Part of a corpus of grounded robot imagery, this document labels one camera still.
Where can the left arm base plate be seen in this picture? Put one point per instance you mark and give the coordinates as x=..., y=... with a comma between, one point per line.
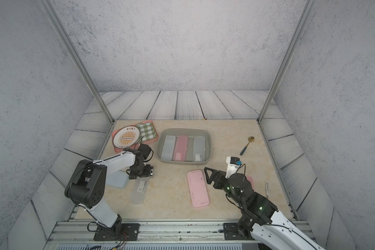
x=119, y=232

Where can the left aluminium frame post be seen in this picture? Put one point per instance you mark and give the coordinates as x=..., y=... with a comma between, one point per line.
x=66, y=41

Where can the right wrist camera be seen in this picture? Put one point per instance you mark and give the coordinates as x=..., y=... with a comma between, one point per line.
x=233, y=165

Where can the translucent pink pencil case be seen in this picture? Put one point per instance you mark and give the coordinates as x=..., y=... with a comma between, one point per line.
x=180, y=148

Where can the small white pen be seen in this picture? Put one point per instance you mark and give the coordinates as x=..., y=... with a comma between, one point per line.
x=267, y=189

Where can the opaque pink pencil case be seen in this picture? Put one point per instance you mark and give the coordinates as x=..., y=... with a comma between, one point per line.
x=197, y=188

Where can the right aluminium frame post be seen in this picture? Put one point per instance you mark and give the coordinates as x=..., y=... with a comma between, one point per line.
x=297, y=34

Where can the pink plastic tray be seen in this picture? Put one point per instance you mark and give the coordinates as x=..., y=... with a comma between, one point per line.
x=135, y=146

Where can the round orange patterned plate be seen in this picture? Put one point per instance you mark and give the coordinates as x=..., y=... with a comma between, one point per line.
x=125, y=137

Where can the aluminium frame post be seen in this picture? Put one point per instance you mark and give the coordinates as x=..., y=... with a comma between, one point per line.
x=297, y=34
x=66, y=41

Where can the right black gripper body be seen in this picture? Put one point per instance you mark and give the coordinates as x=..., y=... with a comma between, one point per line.
x=223, y=183

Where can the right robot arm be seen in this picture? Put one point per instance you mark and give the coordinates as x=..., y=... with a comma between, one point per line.
x=261, y=219

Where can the clear pencil case with label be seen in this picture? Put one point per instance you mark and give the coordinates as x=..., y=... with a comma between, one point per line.
x=139, y=191

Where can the gold spoon teal handle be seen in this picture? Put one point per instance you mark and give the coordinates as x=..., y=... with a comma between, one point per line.
x=250, y=140

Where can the aluminium front rail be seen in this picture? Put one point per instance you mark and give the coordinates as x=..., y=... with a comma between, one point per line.
x=153, y=235

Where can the pink pencil case far right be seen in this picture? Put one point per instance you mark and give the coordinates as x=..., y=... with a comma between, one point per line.
x=251, y=180

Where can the light blue pencil case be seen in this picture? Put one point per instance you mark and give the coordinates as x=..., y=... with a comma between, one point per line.
x=118, y=179

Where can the clear frosted pencil case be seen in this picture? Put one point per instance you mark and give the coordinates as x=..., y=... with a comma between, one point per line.
x=168, y=148

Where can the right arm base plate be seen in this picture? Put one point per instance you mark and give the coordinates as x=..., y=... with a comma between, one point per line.
x=233, y=232

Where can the grey plastic storage box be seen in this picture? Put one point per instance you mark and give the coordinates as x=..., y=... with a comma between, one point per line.
x=191, y=134

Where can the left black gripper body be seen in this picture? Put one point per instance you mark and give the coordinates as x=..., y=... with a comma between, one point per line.
x=144, y=172

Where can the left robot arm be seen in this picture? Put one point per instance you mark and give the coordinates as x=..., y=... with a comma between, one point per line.
x=86, y=186

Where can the green checked cloth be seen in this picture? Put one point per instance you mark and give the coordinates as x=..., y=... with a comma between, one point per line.
x=148, y=132

